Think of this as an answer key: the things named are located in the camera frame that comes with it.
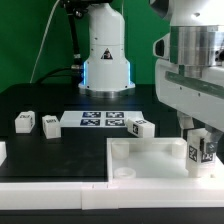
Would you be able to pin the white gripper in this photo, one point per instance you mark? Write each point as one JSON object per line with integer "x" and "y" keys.
{"x": 202, "y": 99}

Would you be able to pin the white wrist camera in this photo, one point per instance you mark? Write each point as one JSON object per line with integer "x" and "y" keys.
{"x": 161, "y": 47}

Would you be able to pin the white marker base plate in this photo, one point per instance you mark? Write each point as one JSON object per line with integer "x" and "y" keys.
{"x": 98, "y": 119}

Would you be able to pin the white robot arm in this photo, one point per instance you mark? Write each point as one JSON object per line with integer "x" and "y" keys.
{"x": 189, "y": 71}

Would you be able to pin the white square tabletop tray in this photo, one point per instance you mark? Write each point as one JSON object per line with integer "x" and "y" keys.
{"x": 152, "y": 158}

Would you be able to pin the white U-shaped fence wall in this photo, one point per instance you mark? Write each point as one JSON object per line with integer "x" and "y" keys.
{"x": 115, "y": 194}

